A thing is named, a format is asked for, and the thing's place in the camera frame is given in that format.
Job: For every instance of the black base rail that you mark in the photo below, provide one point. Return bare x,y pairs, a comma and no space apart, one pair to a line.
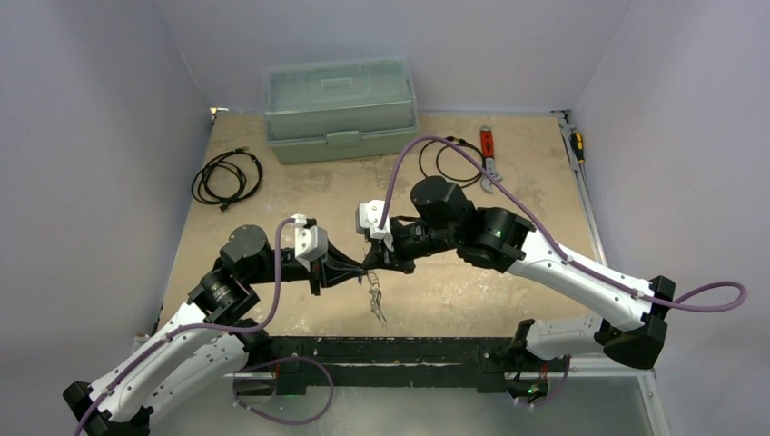
297,363

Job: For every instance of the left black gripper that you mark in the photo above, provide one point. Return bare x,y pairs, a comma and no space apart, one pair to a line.
327,274

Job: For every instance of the metal keyring with keys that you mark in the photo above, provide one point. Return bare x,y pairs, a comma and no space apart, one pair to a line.
375,296

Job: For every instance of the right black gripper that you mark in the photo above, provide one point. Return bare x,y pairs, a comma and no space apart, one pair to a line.
393,242

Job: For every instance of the green plastic toolbox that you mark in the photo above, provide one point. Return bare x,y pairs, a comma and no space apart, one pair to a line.
331,111

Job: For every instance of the red handled adjustable wrench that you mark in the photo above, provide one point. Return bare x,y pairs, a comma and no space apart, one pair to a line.
488,153

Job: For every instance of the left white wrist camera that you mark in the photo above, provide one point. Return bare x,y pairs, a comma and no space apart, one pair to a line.
310,240

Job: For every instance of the yellow black screwdriver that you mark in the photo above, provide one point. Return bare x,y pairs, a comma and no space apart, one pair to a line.
577,146

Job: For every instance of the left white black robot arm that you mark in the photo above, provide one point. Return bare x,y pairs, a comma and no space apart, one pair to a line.
222,322

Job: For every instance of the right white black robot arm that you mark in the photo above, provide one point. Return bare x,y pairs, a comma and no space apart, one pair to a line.
624,324

